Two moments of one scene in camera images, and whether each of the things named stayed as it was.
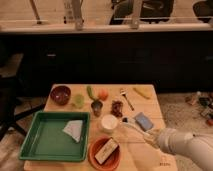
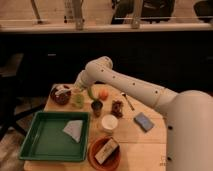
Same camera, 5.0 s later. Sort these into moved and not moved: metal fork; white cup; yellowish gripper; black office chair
Moved: yellowish gripper
Not moved: white cup; metal fork; black office chair
